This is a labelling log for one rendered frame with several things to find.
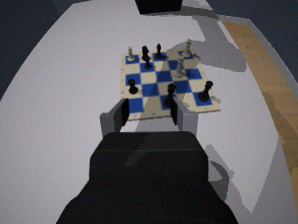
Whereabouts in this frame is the white chess piece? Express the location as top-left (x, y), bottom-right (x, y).
top-left (173, 53), bottom-right (185, 78)
top-left (127, 46), bottom-right (135, 62)
top-left (183, 39), bottom-right (192, 58)

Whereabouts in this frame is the blue and cream chessboard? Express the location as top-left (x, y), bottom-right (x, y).
top-left (120, 48), bottom-right (220, 121)

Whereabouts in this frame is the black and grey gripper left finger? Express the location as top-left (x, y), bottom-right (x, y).
top-left (99, 98), bottom-right (130, 137)

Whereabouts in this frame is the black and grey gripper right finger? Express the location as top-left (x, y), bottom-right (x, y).
top-left (170, 97), bottom-right (198, 137)

